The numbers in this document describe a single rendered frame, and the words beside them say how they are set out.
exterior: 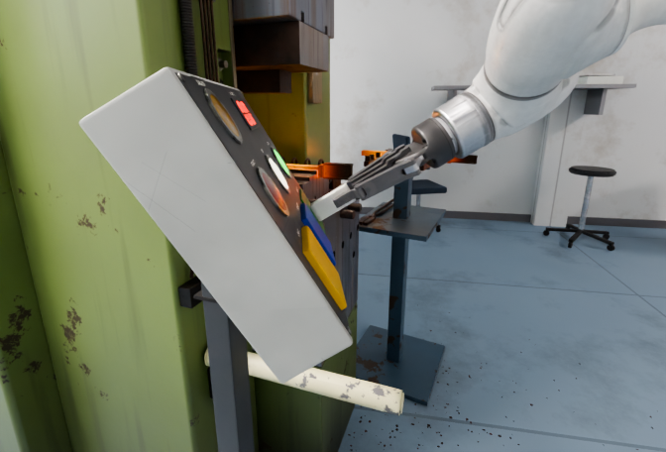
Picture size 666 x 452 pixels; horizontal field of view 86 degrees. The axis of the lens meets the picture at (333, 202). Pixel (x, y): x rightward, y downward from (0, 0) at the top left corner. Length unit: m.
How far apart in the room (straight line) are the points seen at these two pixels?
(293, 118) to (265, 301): 1.03
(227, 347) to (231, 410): 0.11
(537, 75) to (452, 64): 3.49
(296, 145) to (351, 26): 2.84
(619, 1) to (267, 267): 0.43
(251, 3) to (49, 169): 0.56
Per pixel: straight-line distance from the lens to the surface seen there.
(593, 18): 0.47
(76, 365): 1.17
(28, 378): 1.23
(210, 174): 0.30
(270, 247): 0.31
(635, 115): 4.52
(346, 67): 3.99
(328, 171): 1.02
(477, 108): 0.58
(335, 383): 0.80
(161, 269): 0.80
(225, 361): 0.57
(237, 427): 0.64
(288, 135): 1.32
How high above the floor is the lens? 1.17
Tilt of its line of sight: 15 degrees down
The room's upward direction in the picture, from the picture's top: straight up
